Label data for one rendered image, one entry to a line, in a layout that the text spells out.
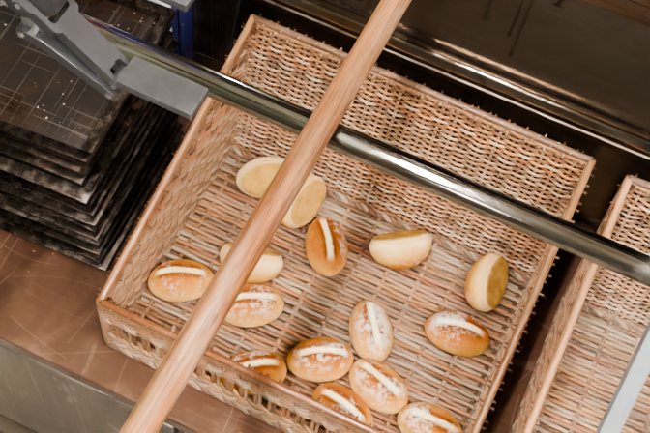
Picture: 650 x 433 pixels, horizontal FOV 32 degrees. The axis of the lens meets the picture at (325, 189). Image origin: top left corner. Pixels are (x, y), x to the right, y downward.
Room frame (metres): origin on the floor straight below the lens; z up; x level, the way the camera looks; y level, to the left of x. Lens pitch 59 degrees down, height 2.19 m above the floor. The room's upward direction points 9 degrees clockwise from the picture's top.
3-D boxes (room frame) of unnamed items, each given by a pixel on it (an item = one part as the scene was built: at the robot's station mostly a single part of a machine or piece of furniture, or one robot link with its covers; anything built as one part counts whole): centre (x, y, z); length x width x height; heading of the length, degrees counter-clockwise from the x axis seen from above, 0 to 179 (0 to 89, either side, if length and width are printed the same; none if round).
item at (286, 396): (0.78, -0.04, 0.72); 0.56 x 0.49 x 0.28; 72
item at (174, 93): (0.53, 0.14, 1.42); 0.07 x 0.03 x 0.01; 72
